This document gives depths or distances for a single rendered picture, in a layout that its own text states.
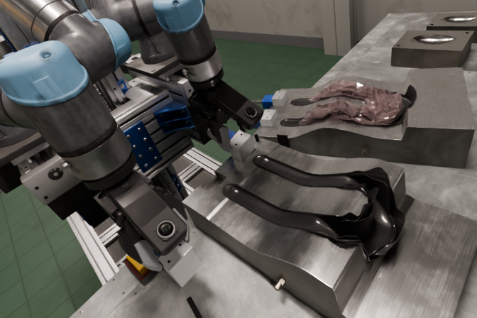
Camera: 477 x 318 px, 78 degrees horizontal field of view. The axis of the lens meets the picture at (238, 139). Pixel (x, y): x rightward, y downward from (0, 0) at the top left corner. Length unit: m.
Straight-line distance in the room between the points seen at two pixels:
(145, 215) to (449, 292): 0.44
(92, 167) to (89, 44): 0.19
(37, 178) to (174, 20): 0.56
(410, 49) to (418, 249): 0.74
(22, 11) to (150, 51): 0.59
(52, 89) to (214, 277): 0.47
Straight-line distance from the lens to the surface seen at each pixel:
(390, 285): 0.55
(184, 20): 0.50
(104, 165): 0.38
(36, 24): 0.53
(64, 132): 0.36
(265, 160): 0.71
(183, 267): 0.53
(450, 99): 0.83
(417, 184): 0.76
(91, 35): 0.50
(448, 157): 0.79
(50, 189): 0.91
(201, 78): 0.55
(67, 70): 0.35
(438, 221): 0.63
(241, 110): 0.57
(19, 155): 0.96
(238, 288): 0.64
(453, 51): 1.14
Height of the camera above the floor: 1.35
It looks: 36 degrees down
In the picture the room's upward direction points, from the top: 19 degrees counter-clockwise
